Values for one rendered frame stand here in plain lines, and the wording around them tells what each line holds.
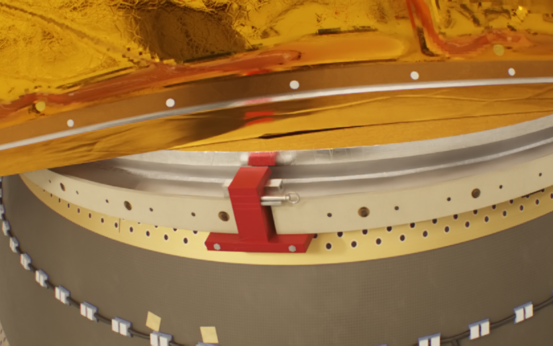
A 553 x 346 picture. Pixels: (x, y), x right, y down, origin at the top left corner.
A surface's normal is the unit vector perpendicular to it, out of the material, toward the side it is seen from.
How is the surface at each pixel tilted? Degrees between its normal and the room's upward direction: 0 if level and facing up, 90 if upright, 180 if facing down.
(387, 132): 0
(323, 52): 122
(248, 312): 62
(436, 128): 0
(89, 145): 90
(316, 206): 90
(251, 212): 90
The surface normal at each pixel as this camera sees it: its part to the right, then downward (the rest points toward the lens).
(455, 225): -0.09, 0.02
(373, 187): -0.18, -0.86
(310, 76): -0.08, 0.51
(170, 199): -0.40, 0.51
